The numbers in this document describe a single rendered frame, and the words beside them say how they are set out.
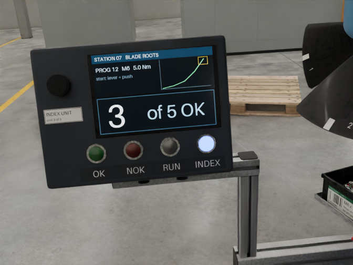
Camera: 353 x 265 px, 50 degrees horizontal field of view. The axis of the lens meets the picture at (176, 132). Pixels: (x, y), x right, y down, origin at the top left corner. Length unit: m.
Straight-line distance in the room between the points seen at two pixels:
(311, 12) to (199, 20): 1.84
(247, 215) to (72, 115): 0.34
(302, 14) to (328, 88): 5.71
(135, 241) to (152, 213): 0.27
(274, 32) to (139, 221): 4.96
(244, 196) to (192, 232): 1.56
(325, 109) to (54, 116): 0.76
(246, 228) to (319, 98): 0.54
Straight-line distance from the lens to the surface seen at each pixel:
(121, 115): 0.51
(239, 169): 0.63
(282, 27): 6.74
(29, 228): 2.47
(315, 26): 1.40
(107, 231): 2.28
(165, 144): 0.51
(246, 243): 0.70
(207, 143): 0.51
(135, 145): 0.51
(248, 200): 0.66
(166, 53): 0.51
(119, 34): 8.07
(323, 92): 1.12
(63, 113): 0.53
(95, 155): 0.52
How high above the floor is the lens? 1.33
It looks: 23 degrees down
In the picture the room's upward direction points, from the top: 4 degrees counter-clockwise
